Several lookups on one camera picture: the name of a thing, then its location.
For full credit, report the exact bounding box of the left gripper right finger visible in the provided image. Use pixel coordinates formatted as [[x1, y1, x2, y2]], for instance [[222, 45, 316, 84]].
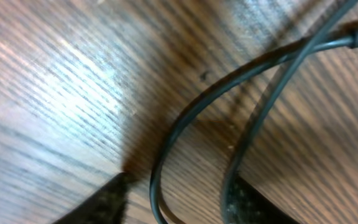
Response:
[[223, 175, 300, 224]]

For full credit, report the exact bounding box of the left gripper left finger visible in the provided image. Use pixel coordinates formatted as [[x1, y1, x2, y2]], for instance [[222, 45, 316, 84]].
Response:
[[53, 172, 135, 224]]

